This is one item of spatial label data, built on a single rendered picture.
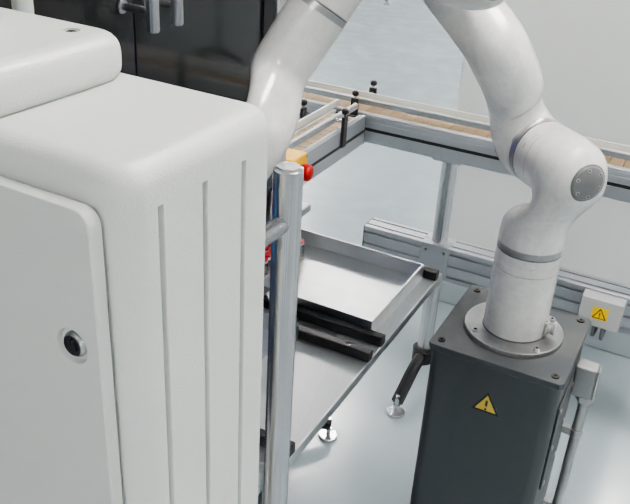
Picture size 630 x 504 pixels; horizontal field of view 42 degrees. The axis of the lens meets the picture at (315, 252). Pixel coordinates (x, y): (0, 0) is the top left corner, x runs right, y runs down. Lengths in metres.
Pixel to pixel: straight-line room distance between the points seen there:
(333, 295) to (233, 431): 0.99
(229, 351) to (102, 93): 0.21
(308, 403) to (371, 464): 1.23
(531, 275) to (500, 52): 0.43
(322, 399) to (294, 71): 0.54
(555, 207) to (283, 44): 0.54
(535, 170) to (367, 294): 0.45
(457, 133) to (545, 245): 0.99
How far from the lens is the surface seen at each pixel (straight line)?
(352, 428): 2.70
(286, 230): 0.68
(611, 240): 3.12
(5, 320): 0.59
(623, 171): 2.37
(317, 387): 1.41
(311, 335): 1.50
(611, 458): 2.81
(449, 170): 2.53
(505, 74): 1.34
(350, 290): 1.67
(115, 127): 0.55
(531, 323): 1.59
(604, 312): 2.51
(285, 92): 1.18
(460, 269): 2.64
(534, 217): 1.46
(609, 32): 2.91
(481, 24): 1.34
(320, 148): 2.27
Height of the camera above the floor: 1.74
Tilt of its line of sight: 28 degrees down
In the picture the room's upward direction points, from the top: 3 degrees clockwise
